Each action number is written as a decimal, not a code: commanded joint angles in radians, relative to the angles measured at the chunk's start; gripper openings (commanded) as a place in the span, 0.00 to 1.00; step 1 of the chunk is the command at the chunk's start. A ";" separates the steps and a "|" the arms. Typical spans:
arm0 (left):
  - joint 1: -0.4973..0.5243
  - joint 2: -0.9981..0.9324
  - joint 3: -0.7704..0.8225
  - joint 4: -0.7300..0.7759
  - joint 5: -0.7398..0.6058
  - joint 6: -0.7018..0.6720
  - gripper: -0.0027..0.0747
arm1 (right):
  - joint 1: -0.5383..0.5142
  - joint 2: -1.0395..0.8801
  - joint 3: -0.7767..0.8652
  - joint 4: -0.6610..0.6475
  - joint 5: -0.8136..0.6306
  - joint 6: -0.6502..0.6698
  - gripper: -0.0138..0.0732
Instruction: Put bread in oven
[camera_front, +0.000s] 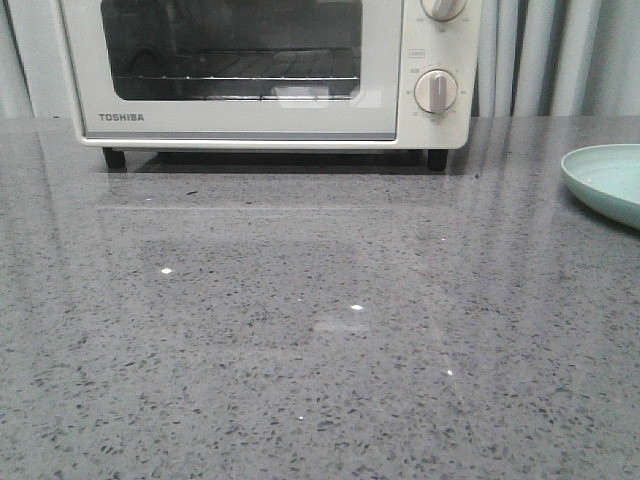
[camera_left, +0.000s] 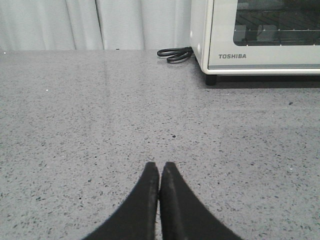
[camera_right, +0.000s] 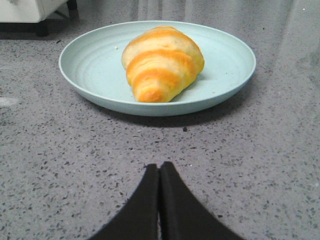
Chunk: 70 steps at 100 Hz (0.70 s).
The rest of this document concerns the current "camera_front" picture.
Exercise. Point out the glass oven door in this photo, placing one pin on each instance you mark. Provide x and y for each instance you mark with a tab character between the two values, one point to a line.
103	36

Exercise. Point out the lower oven control knob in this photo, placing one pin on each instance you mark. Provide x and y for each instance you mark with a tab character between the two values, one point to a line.
435	91

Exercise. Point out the oven control knob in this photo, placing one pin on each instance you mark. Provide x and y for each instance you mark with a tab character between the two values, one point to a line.
443	10
435	91

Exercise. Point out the white Toshiba toaster oven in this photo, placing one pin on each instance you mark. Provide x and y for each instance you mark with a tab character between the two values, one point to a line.
425	45

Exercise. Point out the upper oven control knob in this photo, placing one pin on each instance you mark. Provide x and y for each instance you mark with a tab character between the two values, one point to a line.
443	10

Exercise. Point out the white curtain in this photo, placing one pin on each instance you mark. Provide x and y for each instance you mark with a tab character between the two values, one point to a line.
549	58

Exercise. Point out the light green plate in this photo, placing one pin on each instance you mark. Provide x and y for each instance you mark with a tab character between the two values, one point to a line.
606	179

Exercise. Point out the wire oven rack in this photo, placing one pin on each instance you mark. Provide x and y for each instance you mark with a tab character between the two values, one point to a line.
325	74

